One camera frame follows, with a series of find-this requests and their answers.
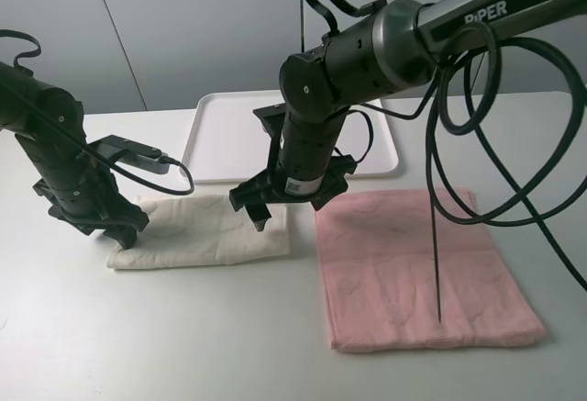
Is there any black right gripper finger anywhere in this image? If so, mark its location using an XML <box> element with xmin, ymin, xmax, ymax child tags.
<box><xmin>245</xmin><ymin>203</ymin><xmax>271</xmax><ymax>232</ymax></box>

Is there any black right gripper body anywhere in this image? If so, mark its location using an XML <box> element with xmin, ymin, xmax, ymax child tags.
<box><xmin>229</xmin><ymin>107</ymin><xmax>356</xmax><ymax>211</ymax></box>

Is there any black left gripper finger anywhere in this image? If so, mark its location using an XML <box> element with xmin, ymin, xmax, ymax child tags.
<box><xmin>103</xmin><ymin>226</ymin><xmax>138</xmax><ymax>250</ymax></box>

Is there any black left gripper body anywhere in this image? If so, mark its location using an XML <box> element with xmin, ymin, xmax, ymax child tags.
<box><xmin>32</xmin><ymin>138</ymin><xmax>149</xmax><ymax>236</ymax></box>

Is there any cream white towel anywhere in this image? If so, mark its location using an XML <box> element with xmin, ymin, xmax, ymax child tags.
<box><xmin>106</xmin><ymin>195</ymin><xmax>290</xmax><ymax>270</ymax></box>

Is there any pink towel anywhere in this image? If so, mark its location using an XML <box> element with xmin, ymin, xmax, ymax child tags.
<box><xmin>316</xmin><ymin>189</ymin><xmax>546</xmax><ymax>353</ymax></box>

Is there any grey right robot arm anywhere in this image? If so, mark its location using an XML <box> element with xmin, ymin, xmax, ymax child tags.
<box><xmin>229</xmin><ymin>0</ymin><xmax>586</xmax><ymax>228</ymax></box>

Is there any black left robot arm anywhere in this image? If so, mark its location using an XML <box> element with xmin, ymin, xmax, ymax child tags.
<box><xmin>1</xmin><ymin>64</ymin><xmax>149</xmax><ymax>249</ymax></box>

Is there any white rectangular tray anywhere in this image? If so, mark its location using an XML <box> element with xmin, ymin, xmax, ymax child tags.
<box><xmin>182</xmin><ymin>90</ymin><xmax>399</xmax><ymax>184</ymax></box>

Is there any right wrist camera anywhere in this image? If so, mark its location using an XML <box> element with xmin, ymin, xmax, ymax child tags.
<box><xmin>253</xmin><ymin>103</ymin><xmax>286</xmax><ymax>150</ymax></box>

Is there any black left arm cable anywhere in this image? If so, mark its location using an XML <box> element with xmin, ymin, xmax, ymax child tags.
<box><xmin>0</xmin><ymin>28</ymin><xmax>196</xmax><ymax>198</ymax></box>

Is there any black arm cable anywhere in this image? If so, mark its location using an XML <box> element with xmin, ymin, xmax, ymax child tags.
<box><xmin>300</xmin><ymin>0</ymin><xmax>587</xmax><ymax>324</ymax></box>
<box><xmin>0</xmin><ymin>28</ymin><xmax>196</xmax><ymax>198</ymax></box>

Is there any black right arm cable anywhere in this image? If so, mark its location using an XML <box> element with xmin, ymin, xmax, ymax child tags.
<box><xmin>300</xmin><ymin>0</ymin><xmax>587</xmax><ymax>324</ymax></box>

